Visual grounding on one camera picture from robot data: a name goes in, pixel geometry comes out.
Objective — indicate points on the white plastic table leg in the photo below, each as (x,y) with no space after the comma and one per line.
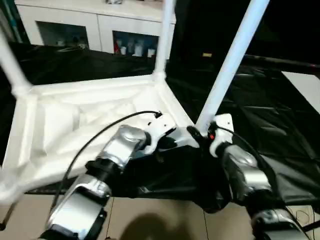
(10,182)
(163,37)
(230,62)
(12,67)

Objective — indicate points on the white plastic table top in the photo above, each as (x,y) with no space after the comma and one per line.
(75,112)

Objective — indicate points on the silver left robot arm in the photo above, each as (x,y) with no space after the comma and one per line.
(120,147)

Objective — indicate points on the black shiny mat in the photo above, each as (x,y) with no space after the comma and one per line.
(262,120)

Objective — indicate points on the small tan block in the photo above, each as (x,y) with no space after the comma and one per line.
(207,54)

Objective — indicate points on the long dark tube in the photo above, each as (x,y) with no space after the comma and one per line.
(280,61)

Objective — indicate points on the white flat item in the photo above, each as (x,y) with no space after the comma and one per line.
(302,87)

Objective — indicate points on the white cabinet with glass doors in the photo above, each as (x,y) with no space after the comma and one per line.
(100,12)

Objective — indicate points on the grey curtain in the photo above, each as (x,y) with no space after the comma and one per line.
(6,20)

